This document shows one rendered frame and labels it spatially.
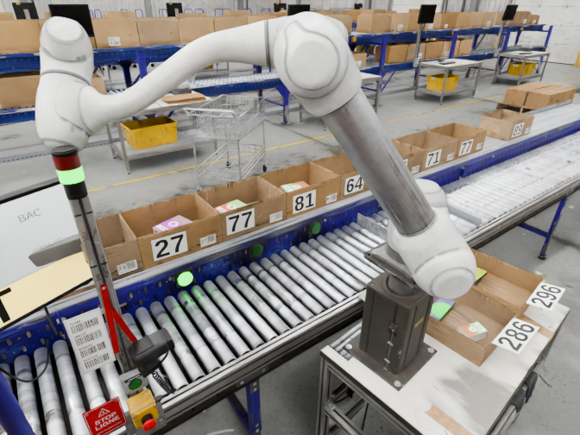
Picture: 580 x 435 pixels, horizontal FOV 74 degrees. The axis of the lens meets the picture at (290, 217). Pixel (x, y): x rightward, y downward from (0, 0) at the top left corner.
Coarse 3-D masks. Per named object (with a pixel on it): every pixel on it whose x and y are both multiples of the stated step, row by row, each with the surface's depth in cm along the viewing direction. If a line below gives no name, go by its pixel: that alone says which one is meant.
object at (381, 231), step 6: (360, 216) 233; (360, 222) 235; (366, 222) 230; (372, 222) 226; (366, 228) 232; (372, 228) 228; (378, 228) 223; (384, 228) 219; (378, 234) 225; (384, 234) 221
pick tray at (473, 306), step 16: (464, 304) 171; (480, 304) 165; (496, 304) 159; (432, 320) 152; (448, 320) 162; (464, 320) 162; (480, 320) 163; (496, 320) 162; (432, 336) 155; (448, 336) 149; (464, 336) 143; (496, 336) 143; (464, 352) 145; (480, 352) 140
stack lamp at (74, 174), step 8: (56, 160) 80; (64, 160) 80; (72, 160) 81; (56, 168) 82; (64, 168) 81; (72, 168) 82; (80, 168) 84; (64, 176) 82; (72, 176) 82; (80, 176) 84
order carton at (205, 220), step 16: (192, 192) 203; (144, 208) 190; (160, 208) 195; (176, 208) 201; (192, 208) 207; (208, 208) 193; (128, 224) 189; (144, 224) 194; (192, 224) 177; (208, 224) 182; (144, 240) 165; (192, 240) 180; (144, 256) 169; (176, 256) 179
